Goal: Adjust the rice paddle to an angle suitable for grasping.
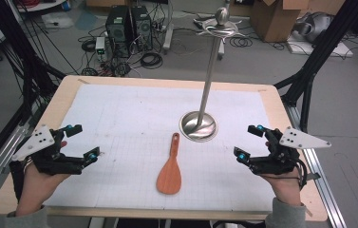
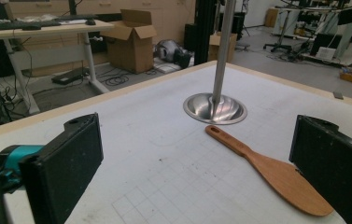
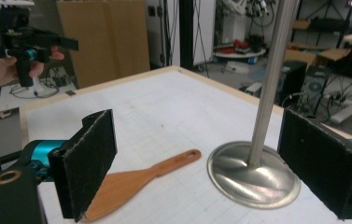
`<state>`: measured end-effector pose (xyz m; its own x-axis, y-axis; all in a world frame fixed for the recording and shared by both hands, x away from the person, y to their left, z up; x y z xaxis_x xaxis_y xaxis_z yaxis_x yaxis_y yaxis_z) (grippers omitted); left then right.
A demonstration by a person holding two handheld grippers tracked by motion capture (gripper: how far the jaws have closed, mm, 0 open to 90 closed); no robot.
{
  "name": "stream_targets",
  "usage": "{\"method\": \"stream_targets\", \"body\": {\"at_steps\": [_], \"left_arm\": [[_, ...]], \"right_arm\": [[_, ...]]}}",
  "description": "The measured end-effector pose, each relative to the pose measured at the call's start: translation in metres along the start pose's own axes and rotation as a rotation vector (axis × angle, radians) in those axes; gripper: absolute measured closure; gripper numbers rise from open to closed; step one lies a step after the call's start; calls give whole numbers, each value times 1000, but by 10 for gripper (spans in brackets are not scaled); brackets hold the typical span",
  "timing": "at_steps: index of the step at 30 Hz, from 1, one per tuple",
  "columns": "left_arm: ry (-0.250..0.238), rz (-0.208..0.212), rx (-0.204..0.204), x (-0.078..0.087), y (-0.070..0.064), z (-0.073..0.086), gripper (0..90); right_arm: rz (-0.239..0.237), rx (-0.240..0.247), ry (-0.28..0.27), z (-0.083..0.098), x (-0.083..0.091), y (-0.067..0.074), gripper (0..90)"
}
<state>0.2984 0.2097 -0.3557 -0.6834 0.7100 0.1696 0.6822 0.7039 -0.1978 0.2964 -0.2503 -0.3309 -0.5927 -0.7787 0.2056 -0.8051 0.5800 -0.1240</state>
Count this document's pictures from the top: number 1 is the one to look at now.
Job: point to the person's right hand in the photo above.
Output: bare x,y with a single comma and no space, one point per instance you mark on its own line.
282,186

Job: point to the white grid mat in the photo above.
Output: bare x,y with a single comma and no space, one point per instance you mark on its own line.
119,126

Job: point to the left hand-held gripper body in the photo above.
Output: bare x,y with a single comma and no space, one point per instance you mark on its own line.
48,158

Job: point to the white flat board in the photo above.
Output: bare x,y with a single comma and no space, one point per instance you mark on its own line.
338,50

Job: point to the cardboard box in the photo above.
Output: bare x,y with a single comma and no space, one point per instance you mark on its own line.
274,22

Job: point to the black computer tower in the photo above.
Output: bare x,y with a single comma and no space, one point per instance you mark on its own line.
118,28
142,28

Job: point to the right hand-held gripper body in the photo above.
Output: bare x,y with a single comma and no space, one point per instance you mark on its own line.
281,158

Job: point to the grey bag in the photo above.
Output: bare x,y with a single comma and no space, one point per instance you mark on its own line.
316,27

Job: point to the person's left hand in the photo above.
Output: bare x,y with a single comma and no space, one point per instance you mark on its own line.
39,186

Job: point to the wooden rice spatula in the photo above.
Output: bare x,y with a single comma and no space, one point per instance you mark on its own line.
169,180

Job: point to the small grey power supply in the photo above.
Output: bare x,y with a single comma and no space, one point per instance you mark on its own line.
100,47

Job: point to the metal utensil stand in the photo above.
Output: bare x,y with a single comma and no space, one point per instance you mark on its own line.
210,69

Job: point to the black metal frame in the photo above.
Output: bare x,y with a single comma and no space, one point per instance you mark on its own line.
319,53
31,72

